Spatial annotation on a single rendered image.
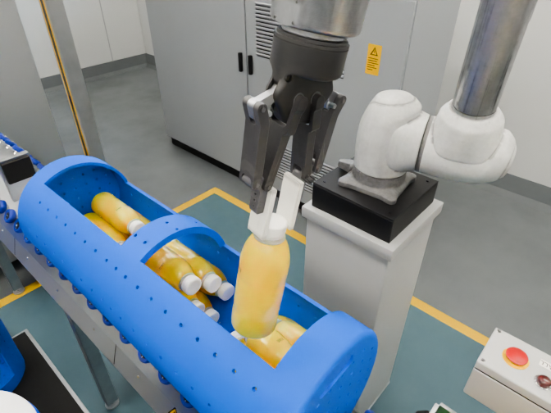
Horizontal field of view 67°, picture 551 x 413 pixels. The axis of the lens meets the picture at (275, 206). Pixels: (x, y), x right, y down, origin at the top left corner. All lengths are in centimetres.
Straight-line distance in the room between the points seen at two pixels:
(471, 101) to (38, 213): 103
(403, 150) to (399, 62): 107
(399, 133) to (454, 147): 14
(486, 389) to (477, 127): 57
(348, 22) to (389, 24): 177
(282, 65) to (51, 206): 78
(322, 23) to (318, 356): 44
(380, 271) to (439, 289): 134
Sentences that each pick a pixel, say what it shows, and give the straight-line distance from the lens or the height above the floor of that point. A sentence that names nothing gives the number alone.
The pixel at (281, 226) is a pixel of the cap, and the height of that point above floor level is 144.
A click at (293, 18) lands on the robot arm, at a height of 168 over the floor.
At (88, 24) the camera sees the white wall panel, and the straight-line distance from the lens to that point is 593.
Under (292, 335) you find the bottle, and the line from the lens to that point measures 79.
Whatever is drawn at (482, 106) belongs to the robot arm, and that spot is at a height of 139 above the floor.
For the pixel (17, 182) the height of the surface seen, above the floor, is 99.
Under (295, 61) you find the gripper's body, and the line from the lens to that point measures 41.
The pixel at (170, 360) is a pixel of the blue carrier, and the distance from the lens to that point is 77.
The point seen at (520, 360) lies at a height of 111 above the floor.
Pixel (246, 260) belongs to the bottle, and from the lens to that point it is 53.
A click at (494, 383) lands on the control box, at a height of 107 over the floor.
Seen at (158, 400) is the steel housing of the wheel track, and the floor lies 87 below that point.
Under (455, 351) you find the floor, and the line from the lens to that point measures 232.
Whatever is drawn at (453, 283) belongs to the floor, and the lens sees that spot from 266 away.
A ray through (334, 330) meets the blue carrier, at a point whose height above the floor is 123.
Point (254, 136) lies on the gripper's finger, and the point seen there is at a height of 157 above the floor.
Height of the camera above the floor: 175
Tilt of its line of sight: 35 degrees down
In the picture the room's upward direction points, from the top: straight up
